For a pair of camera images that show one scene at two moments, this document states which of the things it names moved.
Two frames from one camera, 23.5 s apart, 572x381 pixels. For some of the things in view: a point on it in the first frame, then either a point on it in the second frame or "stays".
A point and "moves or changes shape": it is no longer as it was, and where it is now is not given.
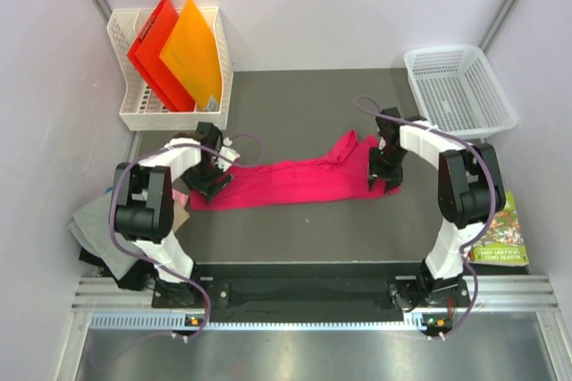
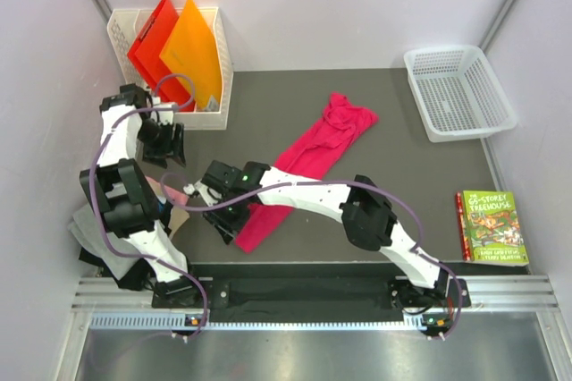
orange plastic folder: [192, 55] stays
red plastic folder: [145, 54] stays
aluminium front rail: [108, 304] stays
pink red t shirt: [346, 174] moves or changes shape
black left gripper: [208, 189] to [156, 156]
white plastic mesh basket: [458, 91] stays
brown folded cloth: [180, 216] stays
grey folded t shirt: [91, 228] stays
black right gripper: [392, 177] to [226, 228]
